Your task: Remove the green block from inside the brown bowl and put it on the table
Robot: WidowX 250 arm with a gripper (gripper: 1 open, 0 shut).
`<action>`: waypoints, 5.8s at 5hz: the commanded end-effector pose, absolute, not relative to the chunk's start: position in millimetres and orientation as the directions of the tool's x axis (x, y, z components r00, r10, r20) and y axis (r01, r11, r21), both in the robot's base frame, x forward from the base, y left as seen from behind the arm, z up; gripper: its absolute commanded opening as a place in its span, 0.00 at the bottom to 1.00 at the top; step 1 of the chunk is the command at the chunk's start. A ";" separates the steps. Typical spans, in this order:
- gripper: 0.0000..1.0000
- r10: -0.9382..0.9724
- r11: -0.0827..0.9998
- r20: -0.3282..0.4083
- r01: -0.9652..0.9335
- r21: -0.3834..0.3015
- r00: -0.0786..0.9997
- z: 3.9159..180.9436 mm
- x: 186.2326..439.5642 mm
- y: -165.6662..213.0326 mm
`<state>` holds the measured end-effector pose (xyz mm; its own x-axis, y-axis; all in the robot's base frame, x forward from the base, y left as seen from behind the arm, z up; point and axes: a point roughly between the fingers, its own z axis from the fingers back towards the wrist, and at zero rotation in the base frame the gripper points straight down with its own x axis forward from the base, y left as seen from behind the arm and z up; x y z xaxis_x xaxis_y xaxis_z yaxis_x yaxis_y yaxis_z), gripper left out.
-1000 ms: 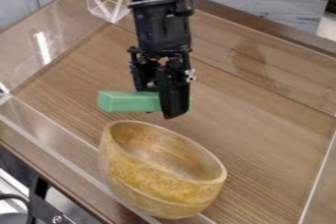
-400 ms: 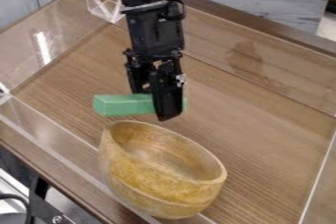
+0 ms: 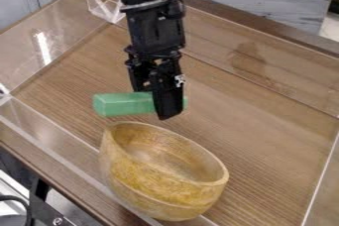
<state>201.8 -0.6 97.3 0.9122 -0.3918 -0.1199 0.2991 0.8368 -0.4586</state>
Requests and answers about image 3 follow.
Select clear acrylic corner bracket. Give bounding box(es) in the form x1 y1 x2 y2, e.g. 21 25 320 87
85 0 125 24

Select black table leg bracket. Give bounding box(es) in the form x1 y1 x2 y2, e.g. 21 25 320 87
29 178 76 226

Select green rectangular block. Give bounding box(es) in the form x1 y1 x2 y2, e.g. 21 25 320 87
90 91 189 118

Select clear acrylic tray walls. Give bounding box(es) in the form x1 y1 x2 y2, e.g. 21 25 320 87
0 0 339 226

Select brown wooden bowl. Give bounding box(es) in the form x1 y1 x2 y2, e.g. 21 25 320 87
97 121 229 222

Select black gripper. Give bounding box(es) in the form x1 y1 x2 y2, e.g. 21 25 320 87
121 0 185 120

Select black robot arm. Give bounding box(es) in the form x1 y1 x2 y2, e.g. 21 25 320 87
120 0 185 120

